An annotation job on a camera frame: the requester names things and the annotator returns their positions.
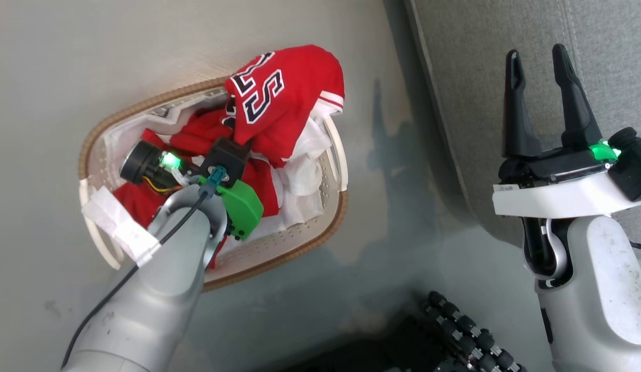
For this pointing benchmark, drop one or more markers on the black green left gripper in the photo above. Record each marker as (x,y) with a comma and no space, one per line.
(237,204)

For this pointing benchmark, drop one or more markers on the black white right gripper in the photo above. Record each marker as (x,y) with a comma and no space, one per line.
(552,194)

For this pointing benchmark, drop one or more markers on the red white basketball shorts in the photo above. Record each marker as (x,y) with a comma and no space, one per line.
(201,132)

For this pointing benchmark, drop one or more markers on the red numbered basketball jersey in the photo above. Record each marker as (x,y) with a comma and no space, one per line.
(299,77)

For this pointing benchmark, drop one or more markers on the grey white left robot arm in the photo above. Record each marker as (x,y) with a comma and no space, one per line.
(144,310)

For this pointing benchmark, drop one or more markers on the white basket with wicker rim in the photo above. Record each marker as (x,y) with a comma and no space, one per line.
(299,232)

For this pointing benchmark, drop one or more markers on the grey fabric sofa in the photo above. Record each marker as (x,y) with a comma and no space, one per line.
(480,77)

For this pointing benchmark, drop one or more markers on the white tape strip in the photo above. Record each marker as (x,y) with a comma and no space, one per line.
(119,222)

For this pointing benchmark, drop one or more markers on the black roller robot wheel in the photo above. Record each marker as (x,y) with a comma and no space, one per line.
(465,330)

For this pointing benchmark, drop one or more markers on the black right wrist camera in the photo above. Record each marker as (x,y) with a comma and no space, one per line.
(632,165)

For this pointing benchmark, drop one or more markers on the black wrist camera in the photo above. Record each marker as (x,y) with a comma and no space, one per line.
(632,165)
(139,165)

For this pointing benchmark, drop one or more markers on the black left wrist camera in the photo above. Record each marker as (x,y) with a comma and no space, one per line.
(139,165)

